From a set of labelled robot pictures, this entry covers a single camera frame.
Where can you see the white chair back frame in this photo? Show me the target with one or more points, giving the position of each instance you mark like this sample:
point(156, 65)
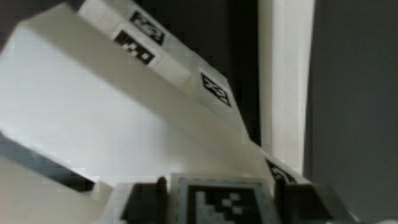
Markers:
point(97, 115)

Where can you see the white chair leg cube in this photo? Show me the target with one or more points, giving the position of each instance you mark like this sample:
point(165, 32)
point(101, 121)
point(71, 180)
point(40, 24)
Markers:
point(220, 200)

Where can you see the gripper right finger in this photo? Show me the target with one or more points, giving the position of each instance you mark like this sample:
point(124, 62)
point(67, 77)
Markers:
point(307, 205)

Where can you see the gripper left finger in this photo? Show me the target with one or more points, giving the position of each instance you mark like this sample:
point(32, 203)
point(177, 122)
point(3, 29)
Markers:
point(136, 204)

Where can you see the white U-shaped obstacle fence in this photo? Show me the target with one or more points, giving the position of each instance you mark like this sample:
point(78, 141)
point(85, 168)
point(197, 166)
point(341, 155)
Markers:
point(284, 35)

